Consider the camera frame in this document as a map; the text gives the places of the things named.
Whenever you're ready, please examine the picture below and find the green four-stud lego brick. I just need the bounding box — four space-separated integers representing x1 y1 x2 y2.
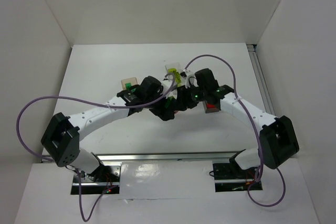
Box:
164 97 175 108

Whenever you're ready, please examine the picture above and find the lime lego brick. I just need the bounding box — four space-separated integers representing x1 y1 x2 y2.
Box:
167 68 179 74

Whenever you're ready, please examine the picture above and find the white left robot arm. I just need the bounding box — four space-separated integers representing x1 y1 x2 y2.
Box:
41 74 176 181

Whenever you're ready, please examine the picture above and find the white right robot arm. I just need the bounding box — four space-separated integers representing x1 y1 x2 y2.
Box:
181 68 300 180

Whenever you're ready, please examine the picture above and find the dark grey transparent container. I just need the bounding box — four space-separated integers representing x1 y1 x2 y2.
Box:
203 101 220 113

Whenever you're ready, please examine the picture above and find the clear transparent container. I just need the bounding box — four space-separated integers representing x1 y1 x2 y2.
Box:
165 62 186 87

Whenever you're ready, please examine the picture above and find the orange transparent container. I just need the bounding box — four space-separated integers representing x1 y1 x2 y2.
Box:
121 77 138 90

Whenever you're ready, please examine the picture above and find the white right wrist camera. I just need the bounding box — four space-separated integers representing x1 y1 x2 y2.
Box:
181 69 196 88

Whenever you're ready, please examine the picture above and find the aluminium rail front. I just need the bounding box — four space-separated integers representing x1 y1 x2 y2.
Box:
97 151 237 163

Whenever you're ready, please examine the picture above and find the aluminium rail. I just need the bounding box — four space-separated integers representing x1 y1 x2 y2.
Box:
97 151 237 163
246 44 275 115

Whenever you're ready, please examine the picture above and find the aluminium rail right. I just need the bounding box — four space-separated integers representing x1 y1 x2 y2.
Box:
246 44 275 115

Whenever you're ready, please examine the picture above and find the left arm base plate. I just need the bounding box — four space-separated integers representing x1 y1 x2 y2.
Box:
70 163 121 195

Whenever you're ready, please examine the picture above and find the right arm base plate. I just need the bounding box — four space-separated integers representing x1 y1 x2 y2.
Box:
209 163 263 193

